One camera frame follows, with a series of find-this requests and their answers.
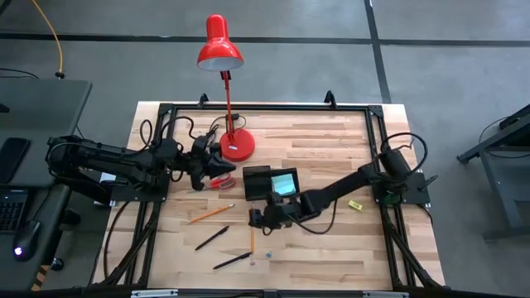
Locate black aluminium table frame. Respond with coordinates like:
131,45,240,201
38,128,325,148
89,102,442,291

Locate black mesh desk organizer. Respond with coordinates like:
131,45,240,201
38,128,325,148
242,165,301,202

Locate black computer mouse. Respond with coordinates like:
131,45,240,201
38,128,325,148
12,220,42,262

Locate black smartphone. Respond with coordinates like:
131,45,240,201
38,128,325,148
0,137,32,185

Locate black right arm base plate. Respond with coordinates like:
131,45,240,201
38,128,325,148
370,171,431,206

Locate black metal stand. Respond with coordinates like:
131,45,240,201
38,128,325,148
456,103,530,242

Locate orange pencil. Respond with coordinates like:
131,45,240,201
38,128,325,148
186,203,236,226
249,201,256,258

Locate black keyboard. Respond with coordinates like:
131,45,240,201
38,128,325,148
0,189,29,233

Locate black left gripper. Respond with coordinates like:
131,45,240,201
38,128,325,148
185,135,237,192

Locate black lamp power cord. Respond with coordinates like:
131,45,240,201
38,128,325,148
198,112,248,146

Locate dark grey desk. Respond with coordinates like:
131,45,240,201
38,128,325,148
0,78,93,291

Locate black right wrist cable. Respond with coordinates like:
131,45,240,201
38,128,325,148
285,198,339,236

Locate yellow cable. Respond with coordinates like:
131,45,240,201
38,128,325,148
31,0,66,79

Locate black pen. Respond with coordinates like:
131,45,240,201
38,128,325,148
194,225,230,252
212,251,253,271

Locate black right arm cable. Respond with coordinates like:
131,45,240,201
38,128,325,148
379,132,429,171

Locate teal sticky note pad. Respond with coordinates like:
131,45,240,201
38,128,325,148
272,173,298,197

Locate silver table edge bracket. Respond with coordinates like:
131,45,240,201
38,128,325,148
130,289,179,298
362,291,410,298

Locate red desk lamp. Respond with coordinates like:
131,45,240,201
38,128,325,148
195,13,257,163

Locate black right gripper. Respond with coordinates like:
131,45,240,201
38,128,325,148
248,192,316,229

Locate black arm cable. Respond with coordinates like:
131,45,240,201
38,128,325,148
138,115,198,154
379,132,429,171

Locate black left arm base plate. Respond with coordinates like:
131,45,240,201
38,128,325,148
109,171,171,203

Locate red-handled scissors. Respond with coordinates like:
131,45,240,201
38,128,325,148
188,173,238,194

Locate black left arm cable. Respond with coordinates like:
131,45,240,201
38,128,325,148
138,115,198,154

